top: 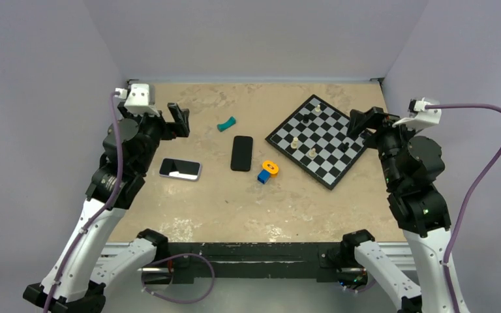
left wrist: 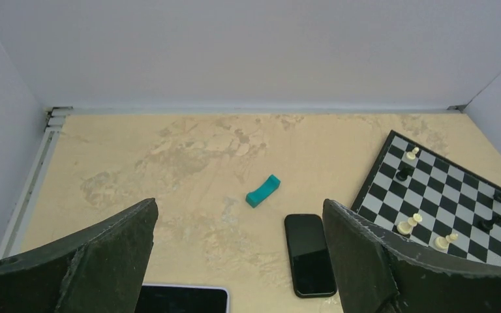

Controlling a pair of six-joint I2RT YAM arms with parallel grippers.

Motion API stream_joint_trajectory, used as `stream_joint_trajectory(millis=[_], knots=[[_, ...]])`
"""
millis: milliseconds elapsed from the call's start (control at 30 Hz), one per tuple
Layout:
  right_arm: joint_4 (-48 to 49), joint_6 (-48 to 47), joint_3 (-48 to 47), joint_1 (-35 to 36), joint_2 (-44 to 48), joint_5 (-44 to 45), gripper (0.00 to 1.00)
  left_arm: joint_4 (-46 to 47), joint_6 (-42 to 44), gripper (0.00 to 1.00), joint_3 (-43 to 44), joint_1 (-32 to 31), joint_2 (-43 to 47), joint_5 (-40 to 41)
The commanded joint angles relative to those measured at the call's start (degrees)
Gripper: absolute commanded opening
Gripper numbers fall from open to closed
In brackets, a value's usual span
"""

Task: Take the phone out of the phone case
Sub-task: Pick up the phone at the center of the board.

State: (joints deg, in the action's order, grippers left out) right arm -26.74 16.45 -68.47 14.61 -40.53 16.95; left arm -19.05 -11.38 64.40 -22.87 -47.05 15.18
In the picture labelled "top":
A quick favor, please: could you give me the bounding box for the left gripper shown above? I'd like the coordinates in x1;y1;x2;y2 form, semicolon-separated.
119;101;189;172

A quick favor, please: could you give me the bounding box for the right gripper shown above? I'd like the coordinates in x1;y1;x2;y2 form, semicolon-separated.
346;104;423;186

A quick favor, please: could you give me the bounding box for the lilac phone case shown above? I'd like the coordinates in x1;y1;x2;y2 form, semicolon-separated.
159;158;202;182

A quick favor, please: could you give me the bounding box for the phone with black screen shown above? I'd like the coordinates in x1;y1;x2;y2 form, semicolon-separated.
161;159;200;179

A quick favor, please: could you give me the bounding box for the black phone case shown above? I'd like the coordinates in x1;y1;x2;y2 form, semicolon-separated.
230;136;254;171

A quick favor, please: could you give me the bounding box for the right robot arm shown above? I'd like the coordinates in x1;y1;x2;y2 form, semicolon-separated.
326;104;468;312

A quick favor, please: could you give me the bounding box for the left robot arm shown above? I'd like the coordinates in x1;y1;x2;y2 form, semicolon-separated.
22;103;190;312

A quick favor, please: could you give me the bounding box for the black chess piece right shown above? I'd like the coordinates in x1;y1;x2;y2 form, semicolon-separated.
339;142;349;153

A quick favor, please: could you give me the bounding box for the teal curved block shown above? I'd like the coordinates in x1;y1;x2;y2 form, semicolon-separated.
217;116;237;132

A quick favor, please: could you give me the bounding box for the black white chessboard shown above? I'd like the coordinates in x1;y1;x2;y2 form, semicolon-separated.
266;95;372;190

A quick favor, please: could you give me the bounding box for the blue toy brick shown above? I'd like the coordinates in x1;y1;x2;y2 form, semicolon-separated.
257;170;271;184

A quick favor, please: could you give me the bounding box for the yellow toy traffic light block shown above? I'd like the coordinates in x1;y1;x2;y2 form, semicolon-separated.
262;160;279;177

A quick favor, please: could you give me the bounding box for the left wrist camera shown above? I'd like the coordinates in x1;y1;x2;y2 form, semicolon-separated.
114;83;159;117

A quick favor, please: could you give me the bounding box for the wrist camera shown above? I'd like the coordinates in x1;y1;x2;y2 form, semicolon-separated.
114;83;159;117
392;97;442;132

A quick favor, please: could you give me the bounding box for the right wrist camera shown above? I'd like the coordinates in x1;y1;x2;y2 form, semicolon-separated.
392;97;442;132

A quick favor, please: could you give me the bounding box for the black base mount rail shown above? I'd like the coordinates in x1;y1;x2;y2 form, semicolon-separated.
138;241;376;286

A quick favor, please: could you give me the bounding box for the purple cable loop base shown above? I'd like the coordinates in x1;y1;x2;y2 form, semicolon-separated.
141;252;216;305

